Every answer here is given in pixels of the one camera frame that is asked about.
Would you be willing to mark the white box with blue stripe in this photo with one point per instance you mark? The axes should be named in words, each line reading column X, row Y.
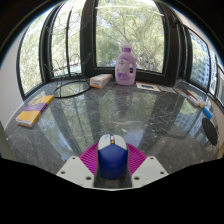
column 180, row 91

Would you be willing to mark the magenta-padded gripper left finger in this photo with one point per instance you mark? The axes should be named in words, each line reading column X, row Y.
column 78, row 170

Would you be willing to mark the yellow and purple book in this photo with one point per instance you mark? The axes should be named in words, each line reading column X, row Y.
column 33, row 111

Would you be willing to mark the red-brown book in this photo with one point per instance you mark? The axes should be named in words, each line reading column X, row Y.
column 191, row 94

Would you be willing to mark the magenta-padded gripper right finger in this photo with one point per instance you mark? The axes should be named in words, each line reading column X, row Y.
column 146, row 170

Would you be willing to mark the flat printed paper sheet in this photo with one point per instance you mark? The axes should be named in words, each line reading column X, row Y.
column 166, row 89

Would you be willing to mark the purple detergent bottle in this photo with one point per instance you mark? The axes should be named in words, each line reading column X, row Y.
column 125, row 68

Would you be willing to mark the blue and white computer mouse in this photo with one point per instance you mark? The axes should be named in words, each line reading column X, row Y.
column 112, row 160

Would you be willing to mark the white card with black print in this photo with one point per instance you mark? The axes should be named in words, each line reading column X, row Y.
column 147, row 86

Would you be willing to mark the orange and white box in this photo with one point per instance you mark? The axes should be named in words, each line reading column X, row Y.
column 100, row 81

